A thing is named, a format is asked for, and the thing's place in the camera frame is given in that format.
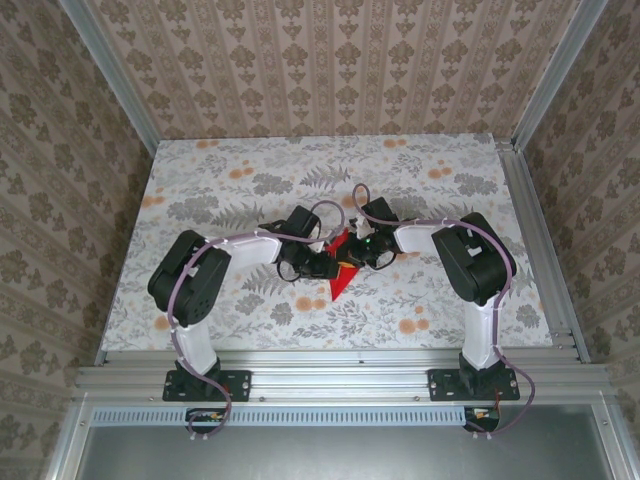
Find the grey metal sheet panel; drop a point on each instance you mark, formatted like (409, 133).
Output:
(340, 455)

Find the aluminium frame side bar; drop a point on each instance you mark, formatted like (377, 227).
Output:
(607, 440)
(70, 440)

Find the aluminium side rail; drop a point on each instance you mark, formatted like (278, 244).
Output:
(523, 190)

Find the aluminium frame post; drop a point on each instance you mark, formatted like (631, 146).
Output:
(116, 75)
(555, 75)

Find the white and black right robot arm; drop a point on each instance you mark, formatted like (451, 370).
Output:
(475, 265)

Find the red square paper sheet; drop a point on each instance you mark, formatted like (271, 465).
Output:
(340, 285)

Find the floral patterned table mat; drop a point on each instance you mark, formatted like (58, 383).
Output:
(300, 165)

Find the black connector board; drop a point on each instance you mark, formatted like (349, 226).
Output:
(202, 424)
(487, 424)

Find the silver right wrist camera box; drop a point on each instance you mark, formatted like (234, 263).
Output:
(361, 226)

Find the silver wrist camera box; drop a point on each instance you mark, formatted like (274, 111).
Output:
(361, 226)
(319, 245)

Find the aluminium mounting rail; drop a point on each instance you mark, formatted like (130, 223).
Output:
(340, 380)

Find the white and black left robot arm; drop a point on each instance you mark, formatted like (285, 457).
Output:
(190, 285)

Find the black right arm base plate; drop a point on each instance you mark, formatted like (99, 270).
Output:
(445, 385)

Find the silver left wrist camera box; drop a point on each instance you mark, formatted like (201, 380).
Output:
(319, 245)

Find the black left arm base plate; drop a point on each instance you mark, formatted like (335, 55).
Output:
(235, 385)

